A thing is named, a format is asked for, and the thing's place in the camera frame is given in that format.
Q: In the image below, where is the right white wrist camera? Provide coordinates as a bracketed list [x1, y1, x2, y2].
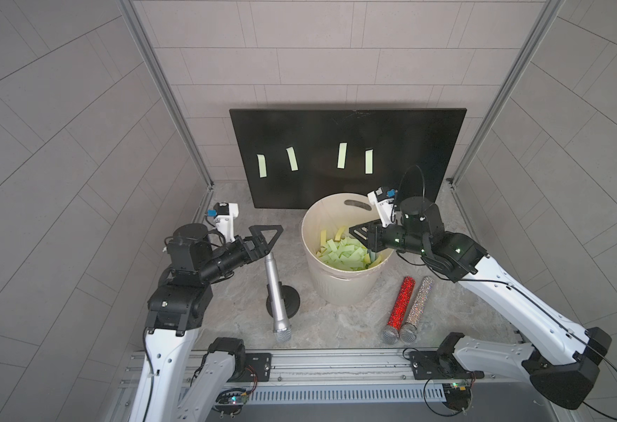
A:
[368, 186, 396, 228]

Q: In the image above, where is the pile of sticky notes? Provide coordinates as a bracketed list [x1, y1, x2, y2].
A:
[316, 226, 383, 272]

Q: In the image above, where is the black flat monitor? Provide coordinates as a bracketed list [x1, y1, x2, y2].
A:
[229, 108, 467, 209]

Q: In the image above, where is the black round microphone base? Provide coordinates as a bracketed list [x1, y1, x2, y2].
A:
[266, 283, 301, 318]

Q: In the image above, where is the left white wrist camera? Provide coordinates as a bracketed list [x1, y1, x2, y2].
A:
[206, 202, 239, 242]

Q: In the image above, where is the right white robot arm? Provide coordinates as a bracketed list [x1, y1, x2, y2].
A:
[301, 188, 611, 410]

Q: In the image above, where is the silver glitter microphone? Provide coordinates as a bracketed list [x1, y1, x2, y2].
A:
[399, 276, 434, 344]

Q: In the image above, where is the green circuit board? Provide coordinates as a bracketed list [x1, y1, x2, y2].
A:
[214, 388, 252, 414]
[442, 383, 473, 413]

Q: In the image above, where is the aluminium corner post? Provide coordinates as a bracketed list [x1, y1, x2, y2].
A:
[117, 0, 215, 188]
[450, 0, 565, 186]

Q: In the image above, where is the cream plastic waste bin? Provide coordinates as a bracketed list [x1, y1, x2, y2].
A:
[301, 193, 393, 306]

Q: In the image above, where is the left aluminium corner post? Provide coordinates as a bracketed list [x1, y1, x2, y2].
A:
[117, 0, 215, 188]

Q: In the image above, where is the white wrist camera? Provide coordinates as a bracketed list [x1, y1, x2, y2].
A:
[206, 202, 239, 242]
[368, 186, 396, 228]

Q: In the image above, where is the left green circuit board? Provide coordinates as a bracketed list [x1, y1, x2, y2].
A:
[214, 388, 252, 414]

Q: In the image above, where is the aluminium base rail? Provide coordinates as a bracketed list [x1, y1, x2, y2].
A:
[107, 349, 520, 421]

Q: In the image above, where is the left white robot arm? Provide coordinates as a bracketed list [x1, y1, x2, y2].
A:
[130, 223, 296, 421]

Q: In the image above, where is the right aluminium corner post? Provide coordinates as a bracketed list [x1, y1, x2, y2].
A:
[450, 0, 565, 186]

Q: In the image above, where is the red glitter microphone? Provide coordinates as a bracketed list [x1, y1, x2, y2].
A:
[381, 276, 416, 345]

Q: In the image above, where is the right green circuit board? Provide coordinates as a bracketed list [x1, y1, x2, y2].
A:
[442, 383, 473, 413]

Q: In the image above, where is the green sticky note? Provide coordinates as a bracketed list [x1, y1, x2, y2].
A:
[286, 147, 299, 172]
[257, 154, 267, 179]
[337, 142, 347, 169]
[365, 149, 374, 175]

